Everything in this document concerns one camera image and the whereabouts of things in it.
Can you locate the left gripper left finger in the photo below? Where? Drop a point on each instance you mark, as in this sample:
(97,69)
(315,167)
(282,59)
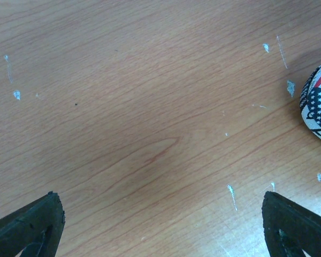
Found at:
(33,230)

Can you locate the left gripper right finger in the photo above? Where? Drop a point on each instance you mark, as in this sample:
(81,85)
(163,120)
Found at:
(290,229)

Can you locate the american flag glasses case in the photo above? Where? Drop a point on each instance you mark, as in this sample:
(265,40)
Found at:
(310,102)

